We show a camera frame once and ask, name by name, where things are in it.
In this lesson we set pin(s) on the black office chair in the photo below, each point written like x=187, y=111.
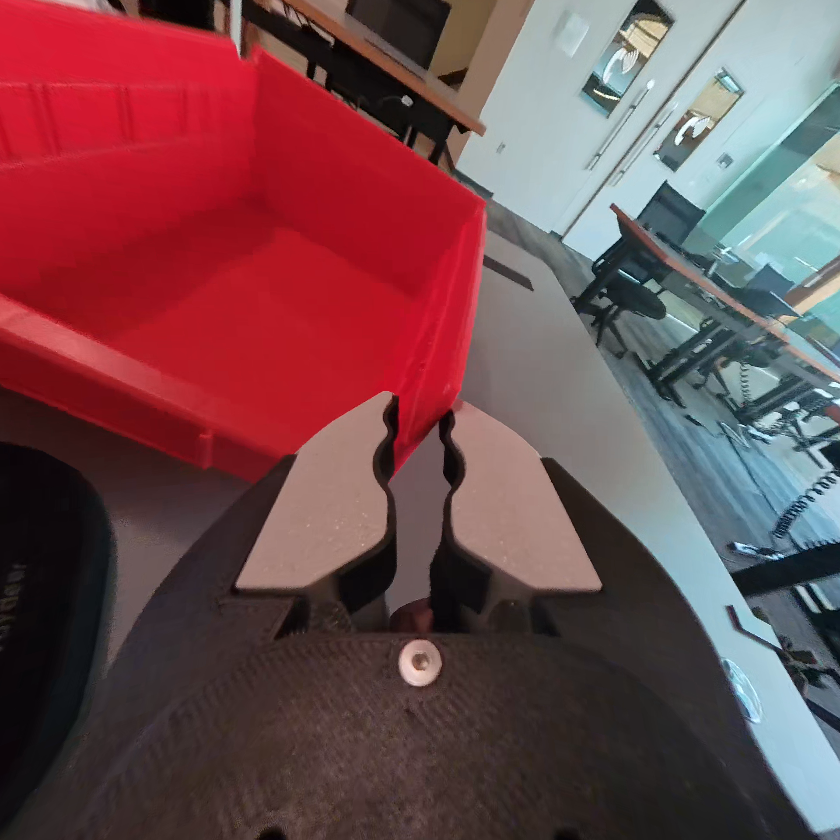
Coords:
x=649, y=262

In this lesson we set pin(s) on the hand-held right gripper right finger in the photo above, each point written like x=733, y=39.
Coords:
x=512, y=525

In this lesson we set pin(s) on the black fabric case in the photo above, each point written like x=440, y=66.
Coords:
x=39, y=590

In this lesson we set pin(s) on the black monitor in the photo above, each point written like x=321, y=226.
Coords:
x=400, y=26

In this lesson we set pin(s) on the wooden desk by wall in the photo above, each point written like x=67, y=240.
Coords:
x=420, y=85

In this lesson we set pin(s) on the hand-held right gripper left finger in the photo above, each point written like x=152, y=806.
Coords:
x=321, y=518

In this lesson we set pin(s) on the long wooden office desk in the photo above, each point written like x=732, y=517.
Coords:
x=715, y=289

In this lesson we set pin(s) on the door glass panel with logo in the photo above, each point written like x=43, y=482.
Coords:
x=627, y=59

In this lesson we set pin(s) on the red plastic bin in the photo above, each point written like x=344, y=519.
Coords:
x=262, y=295

